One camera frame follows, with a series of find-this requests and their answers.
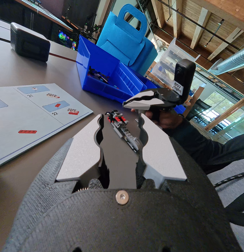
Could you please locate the silver air duct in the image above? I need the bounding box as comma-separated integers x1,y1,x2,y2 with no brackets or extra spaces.
208,46,244,76

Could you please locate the black-legged table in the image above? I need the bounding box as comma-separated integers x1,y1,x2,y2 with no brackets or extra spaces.
14,0,73,32

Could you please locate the pile of toy bricks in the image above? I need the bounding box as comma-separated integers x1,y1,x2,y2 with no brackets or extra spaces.
87,66,119,89

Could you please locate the rainbow-lit computer case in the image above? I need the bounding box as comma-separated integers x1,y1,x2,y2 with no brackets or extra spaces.
58,30,78,50

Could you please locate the printed instruction sheet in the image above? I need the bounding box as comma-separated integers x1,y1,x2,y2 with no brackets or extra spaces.
0,83,94,168

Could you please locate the clear plastic drawer stack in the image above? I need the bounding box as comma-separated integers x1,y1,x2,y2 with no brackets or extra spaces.
152,37,201,87

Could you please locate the grey desk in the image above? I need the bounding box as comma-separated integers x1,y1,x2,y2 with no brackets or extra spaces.
0,19,195,252

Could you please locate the black strap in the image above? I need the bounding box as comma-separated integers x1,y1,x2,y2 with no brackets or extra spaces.
225,197,244,225

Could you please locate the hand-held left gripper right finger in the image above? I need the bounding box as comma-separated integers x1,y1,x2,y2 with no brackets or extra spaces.
136,113,187,189

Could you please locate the blue felt bag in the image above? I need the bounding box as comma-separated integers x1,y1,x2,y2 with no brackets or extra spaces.
96,4,158,72

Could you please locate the person's grey hoodie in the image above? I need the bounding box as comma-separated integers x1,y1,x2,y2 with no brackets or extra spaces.
208,158,244,252

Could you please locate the black white drawstring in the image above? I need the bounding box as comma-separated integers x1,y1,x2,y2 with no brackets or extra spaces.
214,171,244,187

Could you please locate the blue plastic bin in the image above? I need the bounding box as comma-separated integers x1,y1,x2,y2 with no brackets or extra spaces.
76,35,147,103
119,62,187,115

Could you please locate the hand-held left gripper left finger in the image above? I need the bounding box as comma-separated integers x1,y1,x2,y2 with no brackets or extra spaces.
55,114,110,188

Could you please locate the black digital timer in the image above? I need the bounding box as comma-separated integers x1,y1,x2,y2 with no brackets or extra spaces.
10,22,51,62

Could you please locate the black office chair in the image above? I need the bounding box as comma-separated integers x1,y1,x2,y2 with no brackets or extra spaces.
186,98,212,121

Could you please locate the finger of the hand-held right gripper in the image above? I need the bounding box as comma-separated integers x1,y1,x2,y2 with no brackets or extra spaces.
125,89,159,104
123,101,153,111

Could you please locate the person's right hand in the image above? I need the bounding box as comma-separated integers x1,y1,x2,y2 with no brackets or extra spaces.
131,108,184,130

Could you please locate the grey toy brick vehicle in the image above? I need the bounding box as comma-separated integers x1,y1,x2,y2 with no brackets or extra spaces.
105,110,143,153

